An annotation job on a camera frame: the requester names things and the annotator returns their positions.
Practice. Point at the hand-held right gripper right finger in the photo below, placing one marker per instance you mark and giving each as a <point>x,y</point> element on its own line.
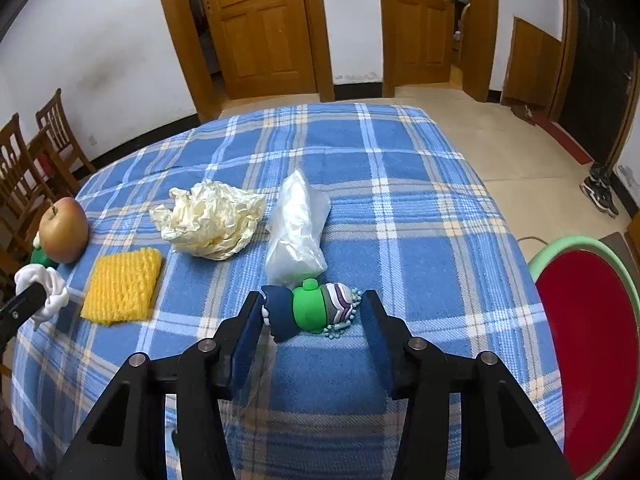
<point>382,350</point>

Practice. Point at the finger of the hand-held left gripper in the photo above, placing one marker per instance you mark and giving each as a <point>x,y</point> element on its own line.
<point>22,306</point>

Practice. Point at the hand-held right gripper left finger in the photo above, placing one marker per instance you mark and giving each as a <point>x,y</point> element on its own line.
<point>245,355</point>

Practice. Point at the green and navy toy figure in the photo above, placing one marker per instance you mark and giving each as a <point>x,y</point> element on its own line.
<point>307,310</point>

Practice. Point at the red basin with green rim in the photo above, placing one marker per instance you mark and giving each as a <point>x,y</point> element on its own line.
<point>590,350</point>

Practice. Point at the green clay toy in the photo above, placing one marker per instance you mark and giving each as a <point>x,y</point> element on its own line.
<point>40,258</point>

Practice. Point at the apple with stem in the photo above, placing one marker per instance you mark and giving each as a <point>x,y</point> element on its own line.
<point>62,232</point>

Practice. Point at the yellow foam fruit net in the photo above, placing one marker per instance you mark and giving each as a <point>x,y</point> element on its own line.
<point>122,285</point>

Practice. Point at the wooden chair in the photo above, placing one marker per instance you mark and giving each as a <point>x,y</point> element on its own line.
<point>60,135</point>
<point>17,175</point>

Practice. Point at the clear plastic bag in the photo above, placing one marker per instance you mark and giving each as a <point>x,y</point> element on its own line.
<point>297,230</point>

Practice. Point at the crumpled cream paper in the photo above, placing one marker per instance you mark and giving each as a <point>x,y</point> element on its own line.
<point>210,220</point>

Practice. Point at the blue plaid tablecloth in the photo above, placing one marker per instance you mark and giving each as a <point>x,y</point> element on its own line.
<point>375,210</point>

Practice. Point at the grey floor mat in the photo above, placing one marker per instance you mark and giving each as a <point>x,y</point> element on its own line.
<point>617,242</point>

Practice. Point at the black and white sneaker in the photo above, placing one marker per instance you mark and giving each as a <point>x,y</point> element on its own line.
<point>602,200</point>
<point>600,172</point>

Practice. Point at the brown slipper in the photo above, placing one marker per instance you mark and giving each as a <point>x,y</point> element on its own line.
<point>525,112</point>

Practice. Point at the red doormat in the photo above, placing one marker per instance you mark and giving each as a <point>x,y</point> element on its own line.
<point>567,142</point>

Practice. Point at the half open wooden door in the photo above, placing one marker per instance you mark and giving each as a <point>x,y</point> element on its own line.
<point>420,25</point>

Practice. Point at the wooden panel door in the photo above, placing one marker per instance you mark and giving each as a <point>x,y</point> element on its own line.
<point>260,25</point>

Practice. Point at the black entrance door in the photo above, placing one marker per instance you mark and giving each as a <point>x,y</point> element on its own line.
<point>600,60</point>

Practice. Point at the wooden wall panel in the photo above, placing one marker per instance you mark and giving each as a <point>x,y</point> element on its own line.
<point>530,65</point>

